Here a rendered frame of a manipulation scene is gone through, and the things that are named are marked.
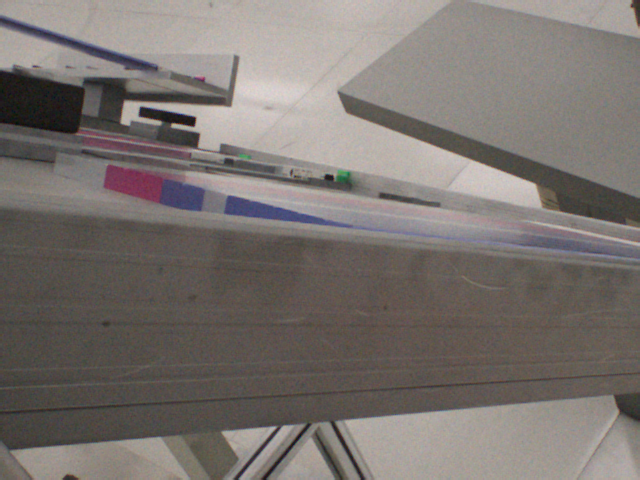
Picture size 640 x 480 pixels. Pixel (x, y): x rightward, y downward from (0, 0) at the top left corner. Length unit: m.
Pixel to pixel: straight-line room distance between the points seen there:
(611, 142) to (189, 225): 0.95
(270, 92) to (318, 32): 0.27
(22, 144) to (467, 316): 0.31
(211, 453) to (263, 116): 1.29
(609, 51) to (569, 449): 0.64
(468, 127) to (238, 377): 1.01
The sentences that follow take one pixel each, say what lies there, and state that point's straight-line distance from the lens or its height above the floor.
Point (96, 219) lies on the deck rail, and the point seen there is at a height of 1.19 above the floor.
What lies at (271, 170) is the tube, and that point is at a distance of 0.99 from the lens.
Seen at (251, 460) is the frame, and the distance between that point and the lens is 1.43.
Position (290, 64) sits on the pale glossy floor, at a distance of 2.90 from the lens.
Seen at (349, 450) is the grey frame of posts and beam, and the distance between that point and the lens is 1.54.
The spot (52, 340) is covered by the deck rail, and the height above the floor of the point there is 1.17.
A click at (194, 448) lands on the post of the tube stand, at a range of 1.59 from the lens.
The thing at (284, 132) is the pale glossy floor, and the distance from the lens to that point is 2.63.
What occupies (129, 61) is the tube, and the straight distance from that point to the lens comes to 1.28.
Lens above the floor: 1.32
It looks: 36 degrees down
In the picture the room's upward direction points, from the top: 26 degrees counter-clockwise
